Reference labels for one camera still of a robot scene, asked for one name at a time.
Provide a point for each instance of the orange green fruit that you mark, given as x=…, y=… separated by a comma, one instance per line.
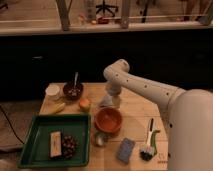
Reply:
x=84, y=104

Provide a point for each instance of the yellow banana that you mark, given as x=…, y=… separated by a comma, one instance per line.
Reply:
x=57, y=108

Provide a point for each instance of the dark brown bowl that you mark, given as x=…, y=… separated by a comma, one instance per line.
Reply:
x=67, y=90

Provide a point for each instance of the orange bowl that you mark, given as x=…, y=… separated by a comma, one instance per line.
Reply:
x=108, y=120

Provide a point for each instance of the white cup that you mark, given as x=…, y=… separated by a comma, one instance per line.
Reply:
x=53, y=92

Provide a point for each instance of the wooden block in tray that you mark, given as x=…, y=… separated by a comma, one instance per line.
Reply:
x=55, y=144

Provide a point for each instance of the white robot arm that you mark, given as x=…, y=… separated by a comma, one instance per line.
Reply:
x=190, y=112

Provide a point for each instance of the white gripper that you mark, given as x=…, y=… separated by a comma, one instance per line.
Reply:
x=116, y=101

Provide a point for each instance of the dark grape bunch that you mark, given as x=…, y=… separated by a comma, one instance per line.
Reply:
x=69, y=146

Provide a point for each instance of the small metal cup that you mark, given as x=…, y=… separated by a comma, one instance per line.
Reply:
x=101, y=139

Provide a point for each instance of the light blue towel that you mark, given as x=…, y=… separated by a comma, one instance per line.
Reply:
x=106, y=101

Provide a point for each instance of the green plastic tray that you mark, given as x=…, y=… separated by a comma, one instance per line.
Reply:
x=36, y=150

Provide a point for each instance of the metal spoon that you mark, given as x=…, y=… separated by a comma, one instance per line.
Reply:
x=75, y=83

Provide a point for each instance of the green white dish brush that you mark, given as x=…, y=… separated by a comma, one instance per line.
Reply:
x=149, y=150

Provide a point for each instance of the blue sponge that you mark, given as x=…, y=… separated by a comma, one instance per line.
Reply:
x=125, y=150

